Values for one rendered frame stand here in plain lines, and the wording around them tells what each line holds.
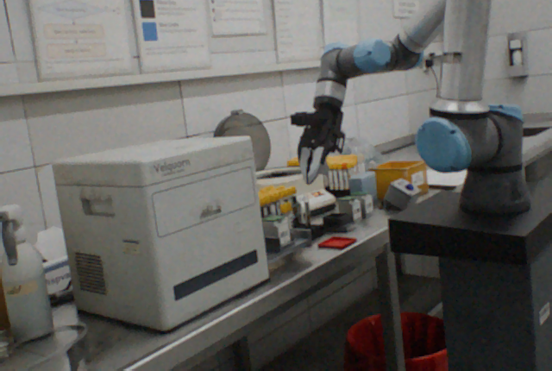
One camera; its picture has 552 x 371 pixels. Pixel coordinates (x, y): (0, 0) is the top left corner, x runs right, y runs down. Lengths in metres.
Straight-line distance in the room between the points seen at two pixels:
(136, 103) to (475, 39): 1.00
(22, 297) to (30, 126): 0.59
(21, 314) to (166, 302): 0.26
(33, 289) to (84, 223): 0.14
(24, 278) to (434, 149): 0.80
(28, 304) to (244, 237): 0.40
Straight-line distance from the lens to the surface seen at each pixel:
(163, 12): 1.88
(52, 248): 1.47
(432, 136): 1.22
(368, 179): 1.74
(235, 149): 1.13
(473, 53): 1.21
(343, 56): 1.43
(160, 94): 1.85
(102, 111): 1.72
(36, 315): 1.15
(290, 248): 1.29
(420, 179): 1.87
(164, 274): 1.02
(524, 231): 1.23
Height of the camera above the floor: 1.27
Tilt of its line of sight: 8 degrees down
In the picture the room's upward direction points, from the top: 7 degrees counter-clockwise
